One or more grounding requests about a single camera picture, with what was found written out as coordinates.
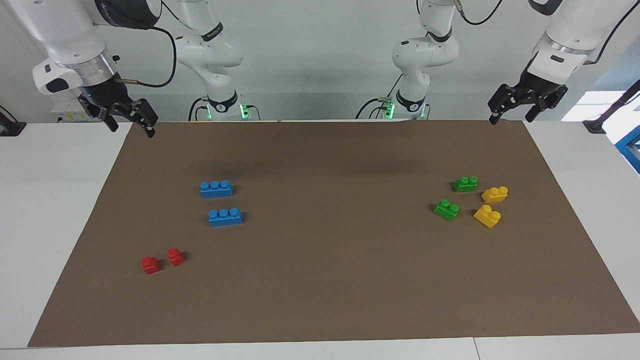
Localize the white power strip box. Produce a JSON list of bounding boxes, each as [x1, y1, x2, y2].
[[51, 97, 96, 122]]

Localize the black stand with foot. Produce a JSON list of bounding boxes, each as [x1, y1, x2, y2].
[[584, 80, 640, 135]]

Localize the black right base cable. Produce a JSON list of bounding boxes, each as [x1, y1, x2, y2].
[[188, 96, 261, 122]]

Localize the blue metal frame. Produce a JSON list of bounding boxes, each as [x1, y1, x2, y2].
[[615, 125, 640, 175]]

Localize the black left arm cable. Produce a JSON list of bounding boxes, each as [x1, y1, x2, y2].
[[452, 0, 640, 66]]

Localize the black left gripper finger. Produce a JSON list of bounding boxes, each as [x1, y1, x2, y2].
[[488, 84, 523, 126], [524, 87, 569, 124]]

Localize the black base cable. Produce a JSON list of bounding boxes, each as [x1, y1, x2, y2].
[[188, 96, 261, 122], [355, 74, 403, 120]]

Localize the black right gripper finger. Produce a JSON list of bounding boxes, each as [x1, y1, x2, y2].
[[95, 105, 120, 133], [112, 98, 159, 139]]

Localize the black left base cable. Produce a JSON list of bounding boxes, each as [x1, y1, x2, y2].
[[355, 74, 403, 120]]

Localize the brown table mat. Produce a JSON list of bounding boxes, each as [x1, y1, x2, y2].
[[27, 119, 640, 347]]

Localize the yellow two-stud toy brick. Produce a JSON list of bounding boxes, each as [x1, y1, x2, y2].
[[473, 204, 502, 229], [481, 186, 509, 204]]

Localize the white flat panel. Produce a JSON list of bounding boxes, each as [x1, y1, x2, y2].
[[561, 91, 628, 122]]

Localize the blue three-stud toy brick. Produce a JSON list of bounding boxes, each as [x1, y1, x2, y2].
[[200, 180, 235, 199], [208, 207, 244, 227]]

